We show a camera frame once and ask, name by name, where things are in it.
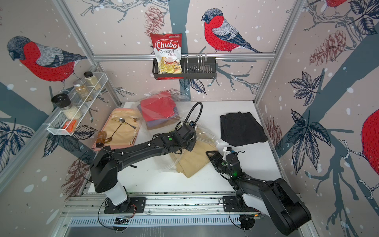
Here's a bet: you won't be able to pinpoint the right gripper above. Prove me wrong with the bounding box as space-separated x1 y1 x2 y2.
205 151 234 179

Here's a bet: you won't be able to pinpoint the tan garment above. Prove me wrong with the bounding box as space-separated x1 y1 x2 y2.
170 126 217 178

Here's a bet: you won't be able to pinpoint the black trousers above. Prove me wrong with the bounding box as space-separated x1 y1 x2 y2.
220 112 268 147

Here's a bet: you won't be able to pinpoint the clear plastic vacuum bag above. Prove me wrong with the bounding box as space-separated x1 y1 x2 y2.
133 90 220 178

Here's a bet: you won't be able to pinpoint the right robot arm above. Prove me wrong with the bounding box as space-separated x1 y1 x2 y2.
206 148 311 236

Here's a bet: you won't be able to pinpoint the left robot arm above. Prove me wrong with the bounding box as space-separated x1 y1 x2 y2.
90 123 196 206

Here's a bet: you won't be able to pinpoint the Chuba cassava chips bag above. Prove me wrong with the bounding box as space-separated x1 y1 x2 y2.
150 34 182 74

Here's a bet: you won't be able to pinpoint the red folded garment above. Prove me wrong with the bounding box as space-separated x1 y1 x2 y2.
140 91 176 122

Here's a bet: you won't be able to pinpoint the pink tray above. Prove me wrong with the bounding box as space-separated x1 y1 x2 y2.
92 108 143 153

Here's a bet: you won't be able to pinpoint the tan cloth on tray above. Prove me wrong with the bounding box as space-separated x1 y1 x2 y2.
101 109 142 146

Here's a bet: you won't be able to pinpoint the metal spoon on tray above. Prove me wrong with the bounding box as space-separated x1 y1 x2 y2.
118 118 137 129

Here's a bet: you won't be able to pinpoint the brown spoon on tray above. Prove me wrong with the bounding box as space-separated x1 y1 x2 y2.
105 123 122 143

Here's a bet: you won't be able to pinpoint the amber bottle on tray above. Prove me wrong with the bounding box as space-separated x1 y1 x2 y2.
95 131 107 148

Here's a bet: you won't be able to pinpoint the spice jar rear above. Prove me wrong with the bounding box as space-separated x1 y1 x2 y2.
84 72 102 90

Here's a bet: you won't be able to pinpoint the spice jar middle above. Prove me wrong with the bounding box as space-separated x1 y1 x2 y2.
73 80 93 102

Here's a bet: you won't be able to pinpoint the small orange box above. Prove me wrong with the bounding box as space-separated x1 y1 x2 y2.
62 119 78 133

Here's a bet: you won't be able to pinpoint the black lid spice jar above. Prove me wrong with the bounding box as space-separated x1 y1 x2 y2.
51 93 83 120

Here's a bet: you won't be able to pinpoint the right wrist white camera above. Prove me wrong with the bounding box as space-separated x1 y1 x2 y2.
223 147 234 160

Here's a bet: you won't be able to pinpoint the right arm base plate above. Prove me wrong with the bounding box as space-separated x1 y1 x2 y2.
220 196 255 212

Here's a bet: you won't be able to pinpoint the black wire basket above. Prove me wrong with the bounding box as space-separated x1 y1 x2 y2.
152 56 217 80

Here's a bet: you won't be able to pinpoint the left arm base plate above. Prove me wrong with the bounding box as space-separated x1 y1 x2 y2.
104 197 147 214

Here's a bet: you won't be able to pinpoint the white wire shelf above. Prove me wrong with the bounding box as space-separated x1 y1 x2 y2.
47 72 108 136

